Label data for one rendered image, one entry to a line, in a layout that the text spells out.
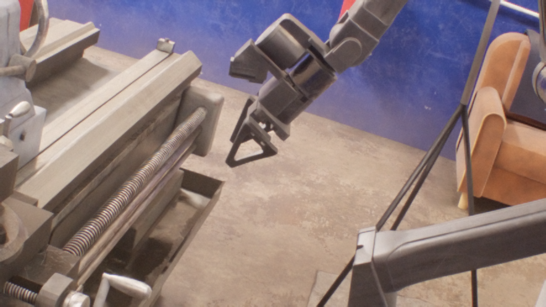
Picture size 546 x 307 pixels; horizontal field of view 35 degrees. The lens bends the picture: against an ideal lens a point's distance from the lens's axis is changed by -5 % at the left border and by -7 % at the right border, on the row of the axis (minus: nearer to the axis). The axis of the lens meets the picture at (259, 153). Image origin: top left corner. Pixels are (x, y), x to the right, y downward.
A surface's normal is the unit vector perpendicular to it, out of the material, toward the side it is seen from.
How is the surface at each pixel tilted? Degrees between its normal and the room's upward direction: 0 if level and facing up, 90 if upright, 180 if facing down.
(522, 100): 88
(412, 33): 90
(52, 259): 0
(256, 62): 90
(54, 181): 36
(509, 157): 90
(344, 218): 0
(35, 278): 0
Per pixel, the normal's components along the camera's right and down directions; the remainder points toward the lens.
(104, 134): 0.76, -0.55
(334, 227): 0.26, -0.90
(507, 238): -0.19, 0.42
